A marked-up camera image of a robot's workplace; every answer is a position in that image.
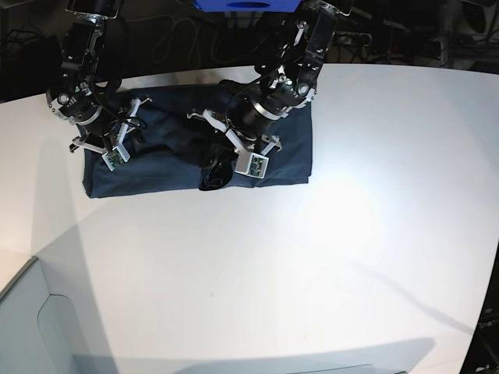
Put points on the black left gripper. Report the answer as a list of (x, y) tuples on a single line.
[(245, 132)]

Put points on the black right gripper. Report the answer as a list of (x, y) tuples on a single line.
[(104, 132)]

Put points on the dark blue T-shirt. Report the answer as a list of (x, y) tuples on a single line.
[(176, 153)]

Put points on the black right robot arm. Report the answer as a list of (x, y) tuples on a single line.
[(74, 95)]

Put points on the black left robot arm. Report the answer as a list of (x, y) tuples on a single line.
[(288, 75)]

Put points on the blue box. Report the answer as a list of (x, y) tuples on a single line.
[(247, 5)]

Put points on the black power strip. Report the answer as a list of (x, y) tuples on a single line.
[(346, 38)]

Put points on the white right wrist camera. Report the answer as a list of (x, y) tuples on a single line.
[(119, 155)]

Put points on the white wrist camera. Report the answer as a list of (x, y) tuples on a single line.
[(252, 165), (119, 155)]

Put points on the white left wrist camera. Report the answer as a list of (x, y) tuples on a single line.
[(252, 165)]

